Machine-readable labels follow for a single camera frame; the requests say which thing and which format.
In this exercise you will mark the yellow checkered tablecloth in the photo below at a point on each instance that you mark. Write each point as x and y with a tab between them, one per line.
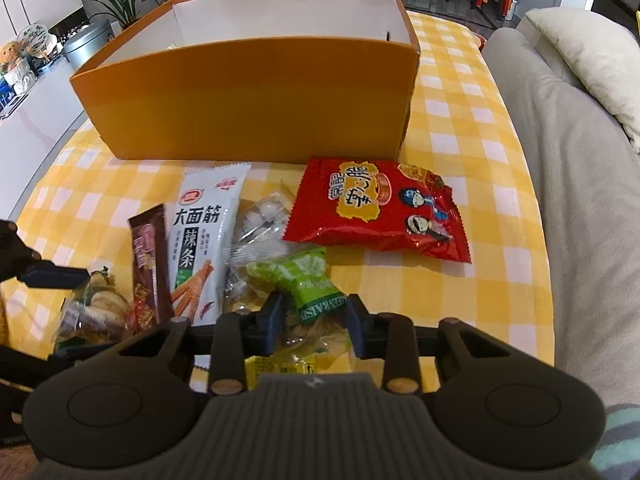
450	125

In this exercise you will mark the white spicy strip packet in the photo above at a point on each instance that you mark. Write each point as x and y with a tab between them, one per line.
200	230

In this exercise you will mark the red snack packet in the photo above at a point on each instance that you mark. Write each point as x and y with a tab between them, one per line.
350	210

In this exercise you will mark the green raisin packet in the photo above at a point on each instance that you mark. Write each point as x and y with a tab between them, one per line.
305	280

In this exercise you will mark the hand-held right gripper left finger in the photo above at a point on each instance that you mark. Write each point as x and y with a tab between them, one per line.
272	322

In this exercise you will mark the round painted fan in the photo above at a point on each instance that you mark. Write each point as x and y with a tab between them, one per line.
35	37

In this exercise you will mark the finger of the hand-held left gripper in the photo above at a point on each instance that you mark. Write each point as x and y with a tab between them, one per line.
30	365
55	276

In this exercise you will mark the teal striped clothing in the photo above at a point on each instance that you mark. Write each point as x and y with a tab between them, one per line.
620	435

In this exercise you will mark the orange cardboard box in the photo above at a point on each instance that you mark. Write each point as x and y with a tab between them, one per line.
250	110

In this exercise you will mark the basket of plush toys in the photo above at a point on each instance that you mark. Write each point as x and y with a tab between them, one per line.
15	65

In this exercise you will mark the silver trash can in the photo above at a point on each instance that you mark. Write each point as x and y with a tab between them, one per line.
90	45

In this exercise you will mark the red patterned bag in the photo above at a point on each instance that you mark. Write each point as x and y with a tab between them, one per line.
478	41

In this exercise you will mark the clear packet of chips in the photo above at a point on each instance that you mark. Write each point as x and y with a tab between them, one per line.
100	305

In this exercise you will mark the yellow snack packet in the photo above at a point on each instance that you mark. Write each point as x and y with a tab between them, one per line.
280	362

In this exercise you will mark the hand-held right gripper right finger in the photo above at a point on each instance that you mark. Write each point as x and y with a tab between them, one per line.
357	329

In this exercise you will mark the brown snack bar packet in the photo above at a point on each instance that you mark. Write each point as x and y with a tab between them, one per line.
147	260

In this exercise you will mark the clear packet of white balls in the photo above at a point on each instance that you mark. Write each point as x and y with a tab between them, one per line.
260	220

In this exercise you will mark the cream pillow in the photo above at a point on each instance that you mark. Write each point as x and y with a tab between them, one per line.
590	60

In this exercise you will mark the grey sofa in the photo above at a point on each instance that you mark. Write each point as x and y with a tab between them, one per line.
575	210

